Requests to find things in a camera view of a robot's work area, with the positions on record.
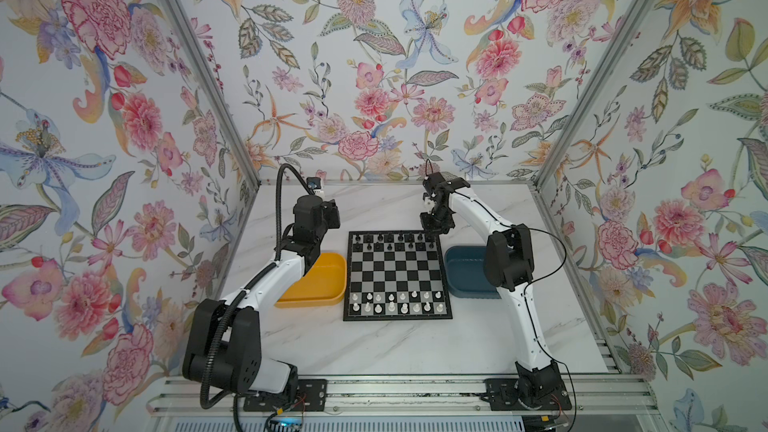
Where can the left aluminium corner post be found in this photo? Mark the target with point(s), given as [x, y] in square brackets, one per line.
[198, 64]

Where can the white chess pieces on board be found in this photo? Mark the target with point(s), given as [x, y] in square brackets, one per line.
[398, 304]

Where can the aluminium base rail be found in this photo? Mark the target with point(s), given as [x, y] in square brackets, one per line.
[348, 395]

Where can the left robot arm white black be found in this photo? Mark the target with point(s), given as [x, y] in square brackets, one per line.
[224, 350]

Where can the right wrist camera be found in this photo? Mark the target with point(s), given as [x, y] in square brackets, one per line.
[432, 182]

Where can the black chess pieces on board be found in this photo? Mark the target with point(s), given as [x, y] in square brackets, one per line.
[393, 241]

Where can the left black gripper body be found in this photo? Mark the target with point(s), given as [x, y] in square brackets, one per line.
[328, 219]

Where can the right aluminium corner post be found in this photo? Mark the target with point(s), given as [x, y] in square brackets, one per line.
[617, 46]

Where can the yellow plastic tray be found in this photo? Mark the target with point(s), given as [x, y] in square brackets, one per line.
[324, 285]

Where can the aluminium corner post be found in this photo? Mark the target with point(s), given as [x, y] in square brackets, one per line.
[198, 64]
[617, 46]

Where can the black white chess board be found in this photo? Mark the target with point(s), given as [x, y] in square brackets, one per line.
[395, 272]

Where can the dark teal plastic tray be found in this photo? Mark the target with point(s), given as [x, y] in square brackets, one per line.
[464, 268]

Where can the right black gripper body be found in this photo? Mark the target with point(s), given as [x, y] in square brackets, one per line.
[436, 222]

